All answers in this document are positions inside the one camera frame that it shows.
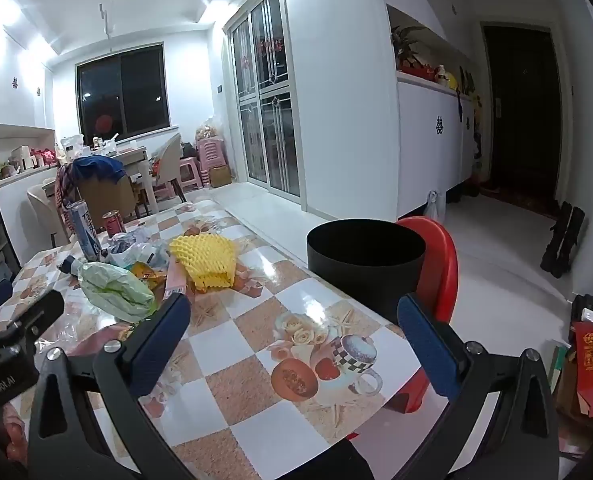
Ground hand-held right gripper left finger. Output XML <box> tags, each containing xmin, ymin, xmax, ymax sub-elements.
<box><xmin>26</xmin><ymin>292</ymin><xmax>192</xmax><ymax>480</ymax></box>

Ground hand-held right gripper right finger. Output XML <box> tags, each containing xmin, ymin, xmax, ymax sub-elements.
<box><xmin>397</xmin><ymin>294</ymin><xmax>560</xmax><ymax>480</ymax></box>

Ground green plastic bag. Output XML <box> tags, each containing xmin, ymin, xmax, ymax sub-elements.
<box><xmin>76</xmin><ymin>260</ymin><xmax>157</xmax><ymax>321</ymax></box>

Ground orange snack packet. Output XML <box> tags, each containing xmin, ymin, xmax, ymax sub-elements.
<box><xmin>129</xmin><ymin>261</ymin><xmax>170</xmax><ymax>288</ymax></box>

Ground clear plastic bag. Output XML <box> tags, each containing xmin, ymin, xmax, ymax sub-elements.
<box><xmin>104</xmin><ymin>227</ymin><xmax>172</xmax><ymax>268</ymax></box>

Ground yellow foam fruit net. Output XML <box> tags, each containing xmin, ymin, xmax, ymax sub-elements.
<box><xmin>169</xmin><ymin>232</ymin><xmax>240</xmax><ymax>293</ymax></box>

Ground blue white drink can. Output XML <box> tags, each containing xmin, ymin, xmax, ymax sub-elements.
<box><xmin>65</xmin><ymin>200</ymin><xmax>102</xmax><ymax>262</ymax></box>

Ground black trash bin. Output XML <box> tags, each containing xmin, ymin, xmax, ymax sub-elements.
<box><xmin>307</xmin><ymin>218</ymin><xmax>426</xmax><ymax>323</ymax></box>

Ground clear plastic wrap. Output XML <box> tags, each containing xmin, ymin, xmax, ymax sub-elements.
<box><xmin>36</xmin><ymin>310</ymin><xmax>97</xmax><ymax>356</ymax></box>

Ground pink carton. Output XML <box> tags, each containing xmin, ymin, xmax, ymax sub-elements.
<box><xmin>164</xmin><ymin>255</ymin><xmax>194</xmax><ymax>297</ymax></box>

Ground red plastic chair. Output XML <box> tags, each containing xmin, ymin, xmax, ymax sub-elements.
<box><xmin>347</xmin><ymin>216</ymin><xmax>460</xmax><ymax>441</ymax></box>

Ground printed checkered tablecloth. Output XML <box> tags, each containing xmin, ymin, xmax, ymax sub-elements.
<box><xmin>4</xmin><ymin>200</ymin><xmax>425</xmax><ymax>480</ymax></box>

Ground beige dining chair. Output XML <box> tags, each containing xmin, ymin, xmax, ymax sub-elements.
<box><xmin>151</xmin><ymin>133</ymin><xmax>187</xmax><ymax>203</ymax></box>
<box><xmin>26</xmin><ymin>185</ymin><xmax>70</xmax><ymax>248</ymax></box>

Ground red drink can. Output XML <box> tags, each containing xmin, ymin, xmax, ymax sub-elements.
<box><xmin>101</xmin><ymin>210</ymin><xmax>126</xmax><ymax>238</ymax></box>

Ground plaid cloth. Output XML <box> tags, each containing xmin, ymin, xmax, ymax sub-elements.
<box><xmin>55</xmin><ymin>164</ymin><xmax>80</xmax><ymax>208</ymax></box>

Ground white plastic bag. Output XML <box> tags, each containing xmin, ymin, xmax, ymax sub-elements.
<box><xmin>423</xmin><ymin>190</ymin><xmax>447</xmax><ymax>223</ymax></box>

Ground blue cloth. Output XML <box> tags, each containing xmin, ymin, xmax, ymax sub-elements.
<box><xmin>71</xmin><ymin>155</ymin><xmax>127</xmax><ymax>183</ymax></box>

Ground dark shoes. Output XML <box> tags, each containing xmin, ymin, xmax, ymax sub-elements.
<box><xmin>447</xmin><ymin>180</ymin><xmax>482</xmax><ymax>204</ymax></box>

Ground black boots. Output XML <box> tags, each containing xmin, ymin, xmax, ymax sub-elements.
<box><xmin>541</xmin><ymin>201</ymin><xmax>587</xmax><ymax>278</ymax></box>

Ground small cardboard box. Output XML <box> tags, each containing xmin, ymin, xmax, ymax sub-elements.
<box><xmin>209</xmin><ymin>165</ymin><xmax>233</xmax><ymax>189</ymax></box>

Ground pink plastic stool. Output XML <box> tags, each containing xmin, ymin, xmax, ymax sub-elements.
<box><xmin>154</xmin><ymin>156</ymin><xmax>200</xmax><ymax>201</ymax></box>

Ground white dining table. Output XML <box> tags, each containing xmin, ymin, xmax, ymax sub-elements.
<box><xmin>111</xmin><ymin>145</ymin><xmax>160</xmax><ymax>216</ymax></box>

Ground stack of pink stools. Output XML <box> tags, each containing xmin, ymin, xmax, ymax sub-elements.
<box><xmin>196</xmin><ymin>139</ymin><xmax>227</xmax><ymax>188</ymax></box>

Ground bag of snacks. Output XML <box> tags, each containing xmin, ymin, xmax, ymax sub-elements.
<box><xmin>195</xmin><ymin>117</ymin><xmax>222</xmax><ymax>142</ymax></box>

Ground dark window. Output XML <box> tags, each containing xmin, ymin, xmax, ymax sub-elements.
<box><xmin>75</xmin><ymin>43</ymin><xmax>171</xmax><ymax>136</ymax></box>

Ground sliding glass door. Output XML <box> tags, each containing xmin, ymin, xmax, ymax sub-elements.
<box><xmin>224</xmin><ymin>0</ymin><xmax>305</xmax><ymax>201</ymax></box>

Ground dark entrance door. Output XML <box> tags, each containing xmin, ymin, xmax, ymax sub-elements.
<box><xmin>481</xmin><ymin>22</ymin><xmax>562</xmax><ymax>211</ymax></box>

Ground yellow toy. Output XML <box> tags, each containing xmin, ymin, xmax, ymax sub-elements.
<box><xmin>437</xmin><ymin>65</ymin><xmax>460</xmax><ymax>90</ymax></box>

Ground potted plant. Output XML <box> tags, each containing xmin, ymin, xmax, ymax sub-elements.
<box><xmin>391</xmin><ymin>25</ymin><xmax>430</xmax><ymax>73</ymax></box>

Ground white wall cabinet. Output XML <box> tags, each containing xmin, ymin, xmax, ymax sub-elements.
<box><xmin>395</xmin><ymin>70</ymin><xmax>482</xmax><ymax>216</ymax></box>

